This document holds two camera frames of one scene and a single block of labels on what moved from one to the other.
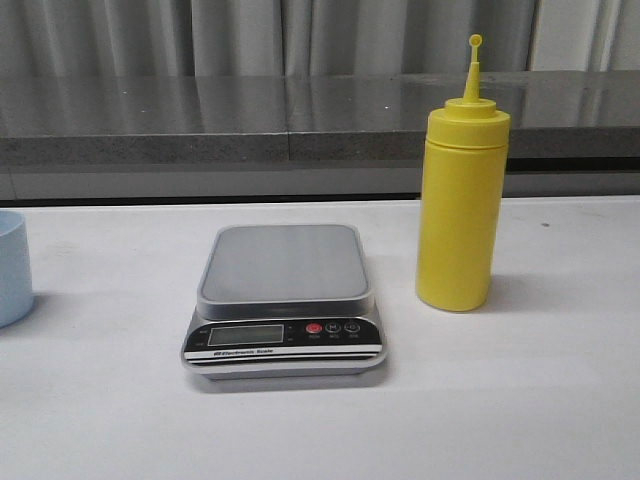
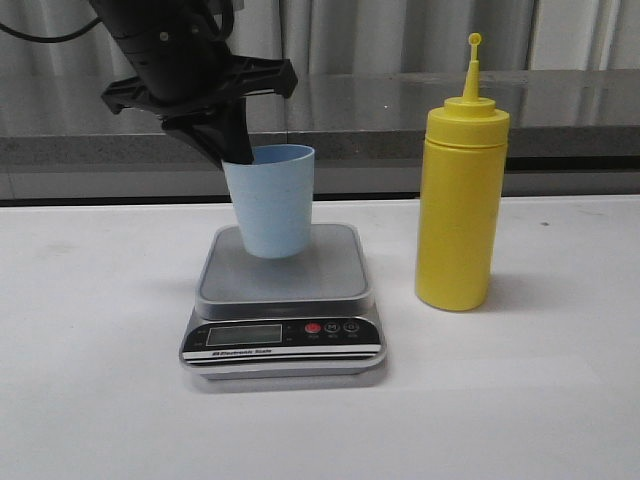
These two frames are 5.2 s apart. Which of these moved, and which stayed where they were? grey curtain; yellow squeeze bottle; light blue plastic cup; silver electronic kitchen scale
Moved: light blue plastic cup
Stayed: yellow squeeze bottle; grey curtain; silver electronic kitchen scale
